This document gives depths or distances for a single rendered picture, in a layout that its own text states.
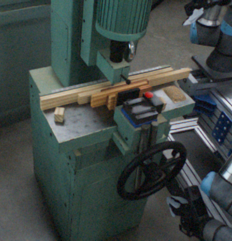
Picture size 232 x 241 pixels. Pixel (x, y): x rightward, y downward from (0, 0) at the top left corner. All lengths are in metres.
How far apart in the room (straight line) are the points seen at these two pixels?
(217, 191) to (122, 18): 0.61
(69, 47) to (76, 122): 0.32
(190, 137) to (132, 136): 1.17
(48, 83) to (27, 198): 0.81
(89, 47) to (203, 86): 0.76
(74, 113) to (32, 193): 0.96
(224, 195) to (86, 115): 0.54
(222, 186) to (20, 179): 1.37
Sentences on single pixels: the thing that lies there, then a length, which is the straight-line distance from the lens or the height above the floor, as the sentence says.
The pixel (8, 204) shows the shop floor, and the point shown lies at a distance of 2.05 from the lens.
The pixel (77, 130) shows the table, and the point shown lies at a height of 0.90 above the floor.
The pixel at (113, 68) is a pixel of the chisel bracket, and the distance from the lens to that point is 1.17.
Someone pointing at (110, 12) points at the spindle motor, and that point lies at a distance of 1.04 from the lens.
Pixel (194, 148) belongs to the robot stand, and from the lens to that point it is 2.19.
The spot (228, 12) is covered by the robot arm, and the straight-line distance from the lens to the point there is 1.30.
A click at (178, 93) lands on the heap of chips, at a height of 0.92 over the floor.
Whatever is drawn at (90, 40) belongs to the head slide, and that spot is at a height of 1.12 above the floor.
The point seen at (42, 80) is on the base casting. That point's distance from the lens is 1.53.
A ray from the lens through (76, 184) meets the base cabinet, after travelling 1.34.
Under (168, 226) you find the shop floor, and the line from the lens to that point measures 2.05.
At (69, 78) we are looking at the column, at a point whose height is 0.88.
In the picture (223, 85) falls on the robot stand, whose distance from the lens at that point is 1.86.
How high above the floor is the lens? 1.72
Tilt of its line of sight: 39 degrees down
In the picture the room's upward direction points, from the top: 8 degrees clockwise
